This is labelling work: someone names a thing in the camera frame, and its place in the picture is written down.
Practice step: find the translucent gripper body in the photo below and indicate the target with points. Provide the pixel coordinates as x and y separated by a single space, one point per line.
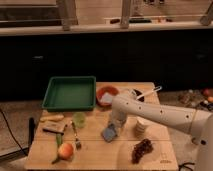
117 120

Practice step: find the blue sponge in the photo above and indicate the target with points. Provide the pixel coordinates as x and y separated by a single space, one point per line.
109 133

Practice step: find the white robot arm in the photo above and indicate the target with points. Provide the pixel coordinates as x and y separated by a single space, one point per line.
197 123

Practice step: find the orange bowl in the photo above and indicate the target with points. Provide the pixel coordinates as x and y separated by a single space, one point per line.
105 95

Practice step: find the dark brown bowl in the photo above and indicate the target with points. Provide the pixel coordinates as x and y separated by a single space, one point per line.
139 94

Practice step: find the small green cup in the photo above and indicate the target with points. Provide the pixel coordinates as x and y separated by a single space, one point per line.
79 118

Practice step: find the brown grape bunch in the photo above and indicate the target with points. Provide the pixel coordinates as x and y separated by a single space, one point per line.
140 149

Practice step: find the metal fork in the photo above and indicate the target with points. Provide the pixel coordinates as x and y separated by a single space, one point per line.
77 141

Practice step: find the white spatula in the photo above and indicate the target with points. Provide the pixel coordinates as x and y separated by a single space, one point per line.
149 92

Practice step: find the yellow banana toy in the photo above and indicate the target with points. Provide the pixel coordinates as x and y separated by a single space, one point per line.
52 118

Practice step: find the green plastic tray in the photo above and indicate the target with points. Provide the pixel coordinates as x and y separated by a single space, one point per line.
75 93

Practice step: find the red yellow apple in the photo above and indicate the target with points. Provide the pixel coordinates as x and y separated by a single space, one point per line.
65 151

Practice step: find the green pea pod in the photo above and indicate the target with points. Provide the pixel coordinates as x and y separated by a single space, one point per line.
59 143

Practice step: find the spice bottle rack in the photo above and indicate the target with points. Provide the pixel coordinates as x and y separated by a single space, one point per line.
195 99

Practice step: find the black handle beside table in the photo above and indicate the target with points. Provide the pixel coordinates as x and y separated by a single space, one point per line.
31 131

